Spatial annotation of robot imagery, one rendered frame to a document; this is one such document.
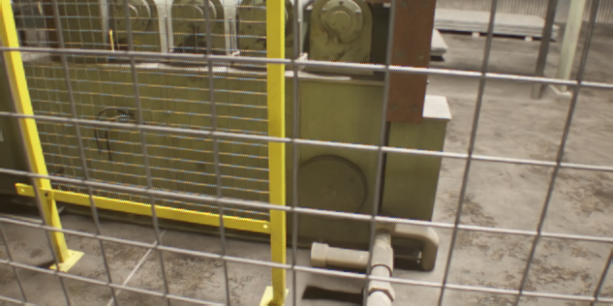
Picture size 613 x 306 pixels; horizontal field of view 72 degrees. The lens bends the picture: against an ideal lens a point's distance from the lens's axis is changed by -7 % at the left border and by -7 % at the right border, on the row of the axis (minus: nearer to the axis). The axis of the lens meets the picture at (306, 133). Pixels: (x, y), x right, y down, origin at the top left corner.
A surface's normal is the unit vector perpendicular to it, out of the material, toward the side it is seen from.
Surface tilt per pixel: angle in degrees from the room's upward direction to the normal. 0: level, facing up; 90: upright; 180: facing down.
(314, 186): 90
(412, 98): 90
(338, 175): 88
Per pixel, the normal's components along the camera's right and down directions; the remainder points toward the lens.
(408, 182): -0.18, 0.40
